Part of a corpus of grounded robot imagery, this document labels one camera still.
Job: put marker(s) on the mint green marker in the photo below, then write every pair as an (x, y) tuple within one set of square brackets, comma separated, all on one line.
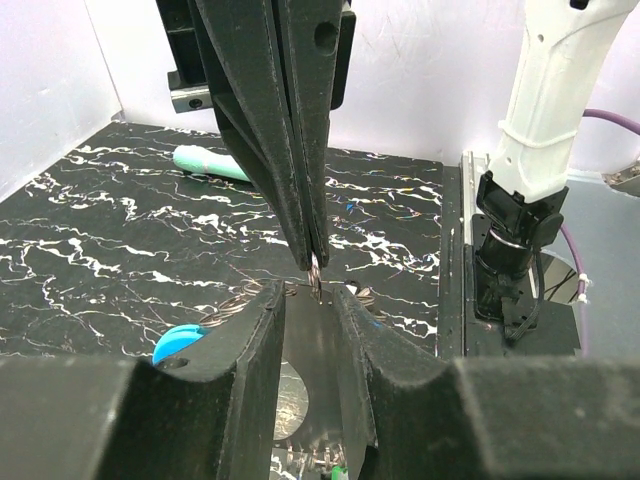
[(198, 160)]

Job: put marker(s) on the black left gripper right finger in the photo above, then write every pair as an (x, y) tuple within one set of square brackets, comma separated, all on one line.
[(409, 415)]

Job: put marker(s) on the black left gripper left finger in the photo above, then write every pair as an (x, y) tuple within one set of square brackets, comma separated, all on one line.
[(206, 412)]

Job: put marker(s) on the blue key tag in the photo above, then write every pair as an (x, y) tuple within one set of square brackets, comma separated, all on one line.
[(176, 339)]

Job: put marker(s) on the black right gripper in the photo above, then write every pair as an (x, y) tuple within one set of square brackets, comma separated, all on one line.
[(271, 73)]

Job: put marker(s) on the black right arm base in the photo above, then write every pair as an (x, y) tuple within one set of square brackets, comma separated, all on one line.
[(513, 244)]

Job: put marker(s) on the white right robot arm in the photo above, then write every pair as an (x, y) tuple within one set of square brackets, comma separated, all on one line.
[(563, 49)]

